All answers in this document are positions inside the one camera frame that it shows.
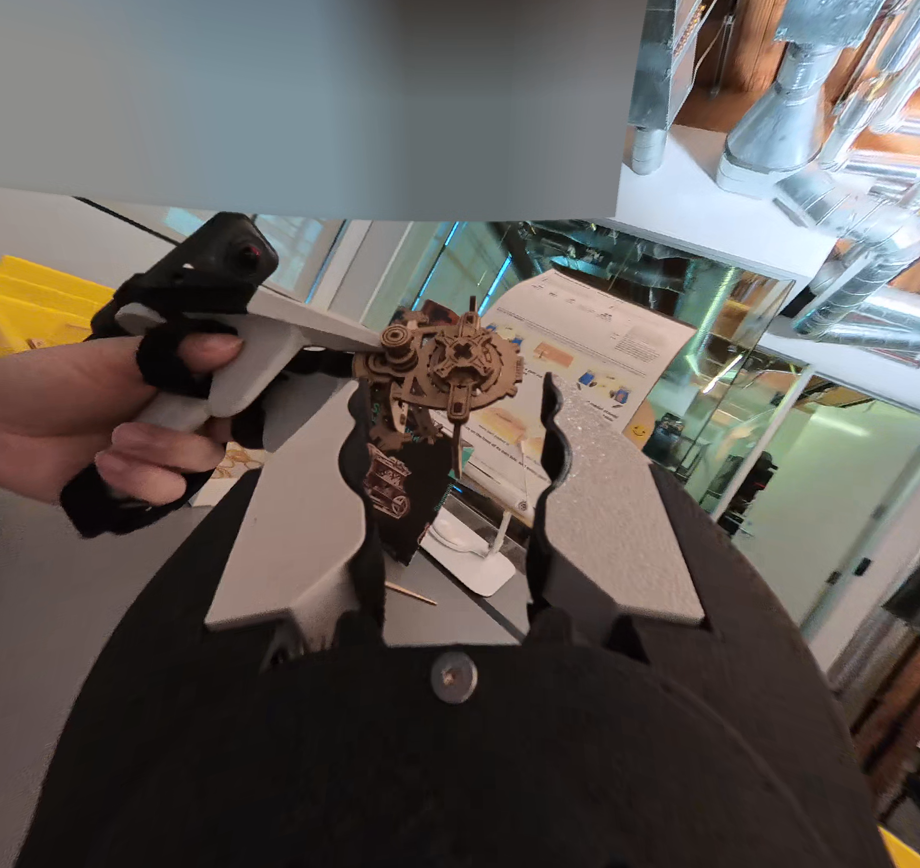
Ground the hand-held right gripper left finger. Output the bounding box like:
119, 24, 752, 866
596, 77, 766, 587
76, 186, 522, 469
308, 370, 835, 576
205, 379, 389, 642

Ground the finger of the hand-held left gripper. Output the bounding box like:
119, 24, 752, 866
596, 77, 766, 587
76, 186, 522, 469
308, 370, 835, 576
252, 287, 383, 352
291, 345, 358, 384

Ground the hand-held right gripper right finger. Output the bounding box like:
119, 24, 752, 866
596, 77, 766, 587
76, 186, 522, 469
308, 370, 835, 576
527, 371, 707, 628

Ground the brown wooden gear model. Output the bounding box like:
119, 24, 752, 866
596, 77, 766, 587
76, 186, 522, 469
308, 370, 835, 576
352, 295, 526, 477

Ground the black model kit box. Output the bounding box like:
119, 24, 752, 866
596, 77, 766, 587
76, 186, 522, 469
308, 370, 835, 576
358, 401, 461, 567

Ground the person's left hand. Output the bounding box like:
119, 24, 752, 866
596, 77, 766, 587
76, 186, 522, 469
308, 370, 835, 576
0, 332, 245, 524

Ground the white sheet stand base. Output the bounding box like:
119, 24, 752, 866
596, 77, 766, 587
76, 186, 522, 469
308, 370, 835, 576
420, 505, 520, 597

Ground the yellow plastic bin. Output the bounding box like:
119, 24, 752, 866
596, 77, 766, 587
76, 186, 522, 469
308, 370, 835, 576
0, 256, 116, 359
878, 825, 920, 868

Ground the white printed instruction sheet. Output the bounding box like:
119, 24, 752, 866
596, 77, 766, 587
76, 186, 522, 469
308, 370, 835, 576
460, 268, 698, 524

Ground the silver round duct pipe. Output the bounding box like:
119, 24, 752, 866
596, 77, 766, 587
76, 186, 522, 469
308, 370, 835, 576
775, 164, 920, 367

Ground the silver rectangular duct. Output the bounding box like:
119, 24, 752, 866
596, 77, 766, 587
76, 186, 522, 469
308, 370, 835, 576
629, 0, 709, 173

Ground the silver conical duct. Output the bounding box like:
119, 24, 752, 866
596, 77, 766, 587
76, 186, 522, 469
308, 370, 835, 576
717, 0, 908, 199

